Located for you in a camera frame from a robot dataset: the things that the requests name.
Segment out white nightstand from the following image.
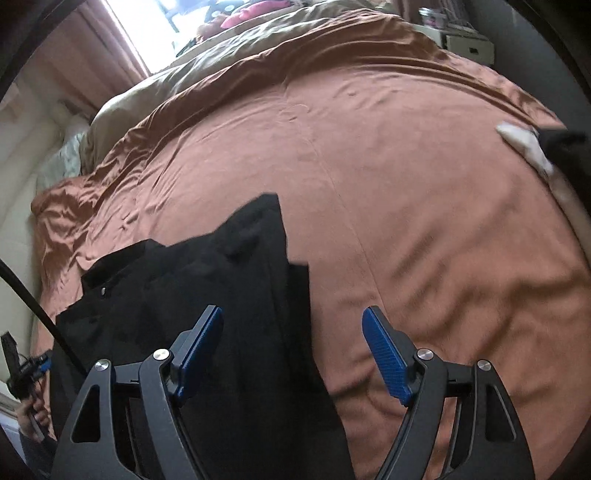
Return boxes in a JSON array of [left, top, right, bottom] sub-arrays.
[[417, 18, 496, 66]]

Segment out folded black garment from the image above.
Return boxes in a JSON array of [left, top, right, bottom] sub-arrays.
[[537, 128, 591, 163]]

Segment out beige duvet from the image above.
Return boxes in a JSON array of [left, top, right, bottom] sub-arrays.
[[84, 0, 403, 154]]

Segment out pale patterned pillow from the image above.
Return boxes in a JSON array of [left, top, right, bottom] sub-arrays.
[[36, 130, 92, 191]]

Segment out black shirt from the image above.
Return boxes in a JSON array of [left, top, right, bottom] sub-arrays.
[[48, 193, 357, 480]]

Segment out black braided cable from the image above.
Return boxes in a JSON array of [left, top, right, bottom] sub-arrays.
[[0, 259, 89, 376]]

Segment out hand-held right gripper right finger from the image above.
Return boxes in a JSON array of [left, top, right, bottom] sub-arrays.
[[361, 306, 537, 480]]

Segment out pink curtain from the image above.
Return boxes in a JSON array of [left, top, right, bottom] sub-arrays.
[[25, 0, 154, 114]]

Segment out person's left hand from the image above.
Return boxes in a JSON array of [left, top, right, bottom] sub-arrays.
[[15, 398, 51, 440]]

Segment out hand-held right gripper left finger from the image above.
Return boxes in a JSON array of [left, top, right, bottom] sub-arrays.
[[54, 305, 225, 480]]

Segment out brown bed sheet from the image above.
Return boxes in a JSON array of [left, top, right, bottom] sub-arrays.
[[30, 8, 591, 480]]

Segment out pink cushion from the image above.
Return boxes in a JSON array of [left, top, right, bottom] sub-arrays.
[[219, 0, 293, 29]]

